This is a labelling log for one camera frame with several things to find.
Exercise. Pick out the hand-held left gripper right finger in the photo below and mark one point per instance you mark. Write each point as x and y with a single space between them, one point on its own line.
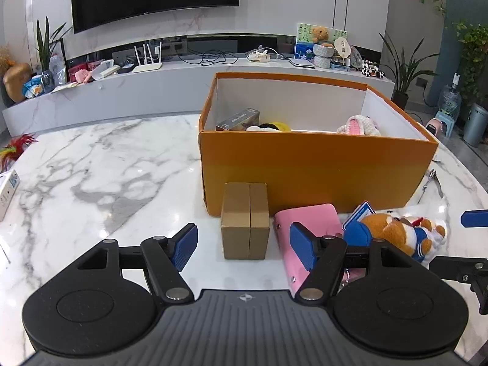
303 246

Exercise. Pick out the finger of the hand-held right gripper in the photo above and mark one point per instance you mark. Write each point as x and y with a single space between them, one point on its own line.
453 267
474 218

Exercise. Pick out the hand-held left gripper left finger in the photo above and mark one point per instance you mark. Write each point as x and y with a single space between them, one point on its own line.
185 246

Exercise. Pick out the small brown cardboard box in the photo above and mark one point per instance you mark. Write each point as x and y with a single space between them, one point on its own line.
236 221

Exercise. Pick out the orange cardboard box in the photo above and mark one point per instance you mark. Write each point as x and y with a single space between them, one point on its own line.
305 167

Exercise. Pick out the brown plush dog toy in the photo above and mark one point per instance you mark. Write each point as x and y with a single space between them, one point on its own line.
385 228

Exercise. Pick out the yellow and black plush toy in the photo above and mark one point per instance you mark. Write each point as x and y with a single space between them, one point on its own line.
274 126

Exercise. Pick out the pink and white knitted toy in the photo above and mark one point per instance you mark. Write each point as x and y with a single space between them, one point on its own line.
358 125

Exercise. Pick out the dark printed box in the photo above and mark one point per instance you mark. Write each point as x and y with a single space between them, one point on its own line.
238 119

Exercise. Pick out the pink wallet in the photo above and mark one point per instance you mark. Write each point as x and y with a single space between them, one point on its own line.
305 213

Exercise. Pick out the metal nail clipper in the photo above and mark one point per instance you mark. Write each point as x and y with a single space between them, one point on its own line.
437 185

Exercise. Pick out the blue and white card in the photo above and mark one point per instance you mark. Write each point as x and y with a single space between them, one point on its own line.
362 211

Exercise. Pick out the grey trash can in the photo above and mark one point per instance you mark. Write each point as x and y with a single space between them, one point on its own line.
476 124

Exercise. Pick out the pink space heater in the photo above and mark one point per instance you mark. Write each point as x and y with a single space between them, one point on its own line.
434 127

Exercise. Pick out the small teal stool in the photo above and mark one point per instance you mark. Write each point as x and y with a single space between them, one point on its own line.
447 120

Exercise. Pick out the large water bottle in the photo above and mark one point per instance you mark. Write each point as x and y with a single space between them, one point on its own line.
450 101

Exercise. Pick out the potted long leaf plant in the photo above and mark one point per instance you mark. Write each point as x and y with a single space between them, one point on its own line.
400 97

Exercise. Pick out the white marble tv console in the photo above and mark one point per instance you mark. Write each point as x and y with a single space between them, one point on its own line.
114 91

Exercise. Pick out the green leafy climbing plant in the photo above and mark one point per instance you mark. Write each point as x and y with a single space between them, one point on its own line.
472 45

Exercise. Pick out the black and white cow toy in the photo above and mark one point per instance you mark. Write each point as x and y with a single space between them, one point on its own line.
371 70

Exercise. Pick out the thin metal stick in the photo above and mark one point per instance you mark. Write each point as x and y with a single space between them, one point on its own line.
4 252

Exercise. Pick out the white wifi router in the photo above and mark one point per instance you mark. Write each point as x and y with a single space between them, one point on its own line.
146 68

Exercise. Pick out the flat blue box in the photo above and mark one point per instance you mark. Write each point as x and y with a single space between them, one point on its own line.
340 67

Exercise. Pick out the silver laptop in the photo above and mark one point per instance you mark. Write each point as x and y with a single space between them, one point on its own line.
301 63

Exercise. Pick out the white carton with blue print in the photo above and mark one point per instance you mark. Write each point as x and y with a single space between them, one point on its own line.
7 194

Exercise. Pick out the white knitted basket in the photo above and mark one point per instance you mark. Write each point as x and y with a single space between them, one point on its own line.
323 57

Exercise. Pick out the white rectangular box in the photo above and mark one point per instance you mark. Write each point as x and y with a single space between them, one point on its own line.
105 70

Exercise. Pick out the decorative round plate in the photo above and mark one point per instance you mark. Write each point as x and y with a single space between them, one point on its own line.
356 59

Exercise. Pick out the colourful feather toy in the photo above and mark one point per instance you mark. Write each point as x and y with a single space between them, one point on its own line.
17 146

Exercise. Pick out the pink plush item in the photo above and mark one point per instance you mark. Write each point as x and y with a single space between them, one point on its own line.
82 75

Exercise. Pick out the round paper fan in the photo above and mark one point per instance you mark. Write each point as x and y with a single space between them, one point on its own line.
343 47

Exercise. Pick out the green bamboo painting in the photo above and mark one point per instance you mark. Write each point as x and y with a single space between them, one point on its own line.
303 40

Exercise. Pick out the brown teddy bear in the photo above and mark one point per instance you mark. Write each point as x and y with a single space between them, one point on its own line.
321 34

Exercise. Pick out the blue snack bag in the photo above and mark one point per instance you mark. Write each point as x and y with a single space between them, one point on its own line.
32 87

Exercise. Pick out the tall leaf plant in vase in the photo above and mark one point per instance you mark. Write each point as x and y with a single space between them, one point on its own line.
46 57

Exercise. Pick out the golden brown ornament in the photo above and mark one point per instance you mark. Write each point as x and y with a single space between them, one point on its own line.
17 82

